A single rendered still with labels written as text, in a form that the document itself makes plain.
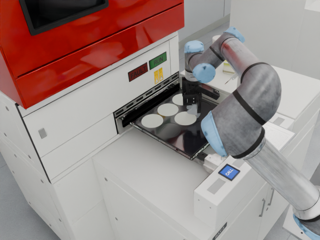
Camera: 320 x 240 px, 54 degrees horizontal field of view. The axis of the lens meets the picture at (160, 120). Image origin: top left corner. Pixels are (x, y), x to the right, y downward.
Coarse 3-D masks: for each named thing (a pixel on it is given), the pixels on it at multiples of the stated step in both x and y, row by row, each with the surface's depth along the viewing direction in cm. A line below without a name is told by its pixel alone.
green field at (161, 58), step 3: (162, 54) 148; (165, 54) 149; (159, 57) 147; (162, 57) 149; (165, 57) 150; (153, 60) 145; (156, 60) 146; (159, 60) 148; (162, 60) 150; (150, 63) 144; (153, 63) 146; (156, 63) 147; (159, 63) 149; (150, 66) 145; (153, 66) 146
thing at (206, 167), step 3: (216, 153) 128; (216, 156) 127; (219, 156) 127; (204, 165) 124; (207, 165) 123; (204, 168) 125; (207, 168) 123; (210, 168) 122; (207, 171) 124; (210, 171) 123
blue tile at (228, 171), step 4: (224, 168) 110; (228, 168) 110; (232, 168) 110; (220, 172) 109; (224, 172) 109; (228, 172) 109; (232, 172) 109; (236, 172) 109; (228, 176) 107; (232, 176) 107
